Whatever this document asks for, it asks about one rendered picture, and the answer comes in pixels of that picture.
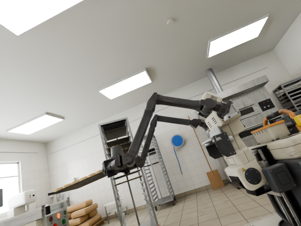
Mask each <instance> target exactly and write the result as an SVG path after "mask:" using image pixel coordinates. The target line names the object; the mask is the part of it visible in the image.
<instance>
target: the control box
mask: <svg viewBox="0 0 301 226"><path fill-rule="evenodd" d="M65 210H66V215H64V211H65ZM58 213H59V214H60V218H58V217H57V214H58ZM50 216H52V217H53V220H52V222H50ZM41 219H42V225H43V226H54V224H57V226H69V218H68V212H67V208H64V209H62V210H59V211H57V212H55V213H52V214H50V215H47V216H45V217H43V218H41ZM63 219H65V220H66V223H65V224H63Z"/></svg>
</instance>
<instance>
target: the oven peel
mask: <svg viewBox="0 0 301 226"><path fill-rule="evenodd" d="M193 130H194V128H193ZM194 132H195V130H194ZM195 134H196V132H195ZM196 137H197V134H196ZM197 139H198V137H197ZM198 142H199V139H198ZM199 144H200V142H199ZM200 146H201V144H200ZM201 149H202V151H203V153H204V150H203V148H202V146H201ZM204 156H205V158H206V155H205V153H204ZM206 161H207V163H208V165H209V162H208V160H207V158H206ZM209 167H210V165H209ZM210 170H211V171H210V172H207V173H206V174H207V176H208V179H209V181H210V183H211V186H212V189H213V190H215V189H218V188H221V187H224V186H225V185H224V183H223V181H222V178H221V176H220V174H219V172H218V170H217V169H216V170H213V171H212V169H211V167H210Z"/></svg>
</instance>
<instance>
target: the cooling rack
mask: <svg viewBox="0 0 301 226"><path fill-rule="evenodd" d="M299 78H301V76H300V77H297V78H295V79H292V80H289V81H287V82H284V83H282V84H280V85H279V86H278V87H277V88H275V89H274V90H273V93H274V91H276V90H278V92H279V89H283V91H284V92H285V94H286V95H287V97H288V98H289V99H290V101H291V103H292V104H293V106H294V107H295V109H296V110H297V111H299V109H298V108H297V106H296V105H295V103H294V102H293V100H292V99H291V97H290V96H289V94H288V93H287V91H286V90H285V88H284V87H287V86H290V85H292V84H295V83H297V82H299V81H301V79H300V80H298V81H295V82H293V83H290V84H288V85H285V86H283V85H284V84H286V83H289V82H291V81H294V80H296V79H299ZM279 93H280V92H279ZM274 95H275V96H276V93H274ZM280 95H281V93H280ZM281 96H282V95H281ZM277 97H278V96H276V98H277ZM282 98H283V97H282ZM277 100H278V101H279V100H280V99H279V98H277ZM283 100H284V98H283ZM284 101H285V100H284ZM279 103H280V104H281V101H280V102H279ZM285 103H286V101H285ZM286 104H287V103H286ZM281 106H282V107H284V106H283V104H282V105H281ZM287 106H288V104H287ZM288 107H289V106H288ZM283 109H285V108H283ZM289 109H290V107H289ZM290 110H291V109H290Z"/></svg>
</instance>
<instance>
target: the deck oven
mask: <svg viewBox="0 0 301 226"><path fill-rule="evenodd" d="M268 82H269V79H268V78H267V76H266V75H264V76H261V77H258V78H256V79H253V80H251V81H248V82H245V83H243V84H241V85H238V86H235V87H233V88H230V89H228V90H225V91H223V92H220V93H218V94H216V95H217V96H219V97H221V98H222V101H223V102H228V101H229V100H230V99H231V100H232V102H233V103H234V104H235V105H236V107H237V108H238V110H239V111H240V114H241V116H240V117H239V119H240V121H241V122H242V124H243V125H245V130H244V131H243V132H241V133H239V136H240V138H241V139H242V141H243V142H244V144H245V146H246V147H251V146H254V145H256V144H258V142H257V140H256V139H255V137H254V135H253V134H252V133H251V132H252V131H254V130H257V129H259V128H262V127H264V125H263V119H264V118H265V117H266V116H268V115H270V114H272V113H274V112H276V111H278V110H279V109H278V107H277V106H276V104H275V103H274V101H273V99H272V98H271V96H270V94H269V93H268V91H267V90H266V88H265V87H264V86H265V85H266V84H267V83H268ZM197 117H198V119H203V120H205V118H203V117H201V116H199V115H197ZM282 117H283V115H279V116H277V117H275V118H273V119H271V120H268V123H267V124H268V125H269V124H272V123H275V122H276V120H277V119H280V118H282ZM217 160H218V162H219V164H220V167H221V169H222V171H223V173H224V175H225V178H226V179H227V180H228V181H229V182H230V184H232V183H231V180H230V179H229V177H228V176H227V174H226V172H225V171H224V169H225V168H227V167H228V166H229V165H228V164H227V162H226V160H225V159H224V155H223V157H220V158H218V159H217ZM232 185H233V184H232ZM233 186H234V185H233ZM234 187H236V186H234ZM236 188H237V189H240V188H238V187H236Z"/></svg>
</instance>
